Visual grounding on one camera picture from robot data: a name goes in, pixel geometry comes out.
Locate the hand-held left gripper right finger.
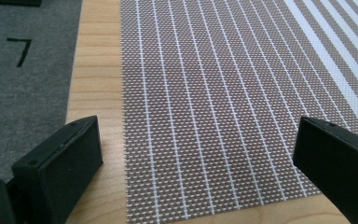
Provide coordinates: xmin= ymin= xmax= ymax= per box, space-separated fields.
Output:
xmin=292 ymin=116 xmax=358 ymax=224

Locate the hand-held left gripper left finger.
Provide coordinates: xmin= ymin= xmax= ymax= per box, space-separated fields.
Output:
xmin=11 ymin=115 xmax=104 ymax=224

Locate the brown white striped woven placemat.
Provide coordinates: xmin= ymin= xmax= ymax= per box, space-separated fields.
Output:
xmin=119 ymin=0 xmax=358 ymax=224

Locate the black stand base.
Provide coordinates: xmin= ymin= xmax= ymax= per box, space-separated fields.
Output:
xmin=0 ymin=0 xmax=43 ymax=8

